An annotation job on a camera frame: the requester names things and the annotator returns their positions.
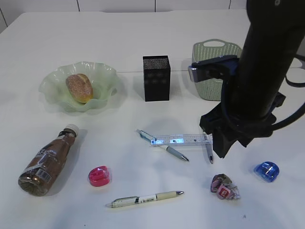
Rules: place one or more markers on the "cream white pen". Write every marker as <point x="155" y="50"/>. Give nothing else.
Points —
<point x="128" y="201"/>

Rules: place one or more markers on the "green woven plastic basket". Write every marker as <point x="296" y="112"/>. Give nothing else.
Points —
<point x="211" y="89"/>

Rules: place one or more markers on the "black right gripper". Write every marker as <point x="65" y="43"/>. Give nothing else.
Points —
<point x="227" y="129"/>

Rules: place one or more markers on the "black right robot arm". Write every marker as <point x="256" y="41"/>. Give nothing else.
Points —
<point x="251" y="82"/>

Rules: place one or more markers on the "sesame bread roll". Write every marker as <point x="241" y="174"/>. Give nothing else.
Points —
<point x="80" y="87"/>

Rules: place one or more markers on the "teal white pen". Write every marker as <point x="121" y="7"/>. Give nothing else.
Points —
<point x="149" y="138"/>

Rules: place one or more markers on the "clear plastic ruler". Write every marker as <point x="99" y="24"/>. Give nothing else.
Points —
<point x="182" y="140"/>

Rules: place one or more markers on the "black pen holder box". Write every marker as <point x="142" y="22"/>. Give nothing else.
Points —
<point x="156" y="78"/>

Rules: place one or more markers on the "grey white pen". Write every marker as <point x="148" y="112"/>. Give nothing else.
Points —
<point x="209" y="149"/>

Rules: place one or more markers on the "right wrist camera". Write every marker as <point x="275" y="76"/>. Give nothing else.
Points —
<point x="221" y="67"/>

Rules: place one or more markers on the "blue pencil sharpener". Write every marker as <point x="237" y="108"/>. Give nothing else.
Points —
<point x="268" y="171"/>

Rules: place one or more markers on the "large paper ball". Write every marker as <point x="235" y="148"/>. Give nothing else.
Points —
<point x="224" y="187"/>

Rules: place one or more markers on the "pink pencil sharpener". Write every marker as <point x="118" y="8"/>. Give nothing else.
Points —
<point x="100" y="176"/>

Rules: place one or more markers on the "brown drink bottle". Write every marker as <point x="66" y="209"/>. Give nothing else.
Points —
<point x="43" y="170"/>

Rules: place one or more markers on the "green ruffled glass plate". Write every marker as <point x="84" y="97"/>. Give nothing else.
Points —
<point x="103" y="79"/>

